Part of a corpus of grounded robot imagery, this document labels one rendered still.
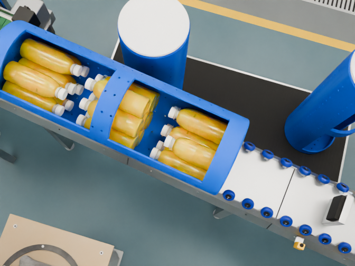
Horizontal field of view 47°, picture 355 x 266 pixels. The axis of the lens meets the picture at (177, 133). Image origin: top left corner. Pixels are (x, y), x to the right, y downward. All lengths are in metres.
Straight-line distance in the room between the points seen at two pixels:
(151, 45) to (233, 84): 1.02
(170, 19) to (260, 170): 0.68
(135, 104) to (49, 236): 0.54
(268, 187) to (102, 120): 0.67
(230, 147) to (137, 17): 0.67
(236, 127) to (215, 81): 1.23
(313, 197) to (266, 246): 0.95
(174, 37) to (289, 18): 1.49
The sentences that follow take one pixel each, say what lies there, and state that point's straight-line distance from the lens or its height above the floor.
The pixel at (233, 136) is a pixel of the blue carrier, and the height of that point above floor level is 1.23.
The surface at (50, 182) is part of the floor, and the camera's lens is 2.58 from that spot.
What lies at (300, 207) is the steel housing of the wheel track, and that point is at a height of 0.93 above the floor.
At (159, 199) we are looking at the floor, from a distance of 2.48.
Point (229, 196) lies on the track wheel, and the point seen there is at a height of 0.97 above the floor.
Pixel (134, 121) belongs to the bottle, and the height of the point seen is 1.16.
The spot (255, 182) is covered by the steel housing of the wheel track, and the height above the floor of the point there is 0.93.
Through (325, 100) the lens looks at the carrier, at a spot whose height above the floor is 0.77.
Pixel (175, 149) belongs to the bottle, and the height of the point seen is 1.15.
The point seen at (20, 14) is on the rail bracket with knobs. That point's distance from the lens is 1.80.
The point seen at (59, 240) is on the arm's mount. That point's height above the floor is 1.01.
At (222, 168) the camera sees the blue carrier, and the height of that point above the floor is 1.21.
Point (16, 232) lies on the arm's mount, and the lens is 1.54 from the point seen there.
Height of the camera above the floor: 2.47
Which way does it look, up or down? 75 degrees down
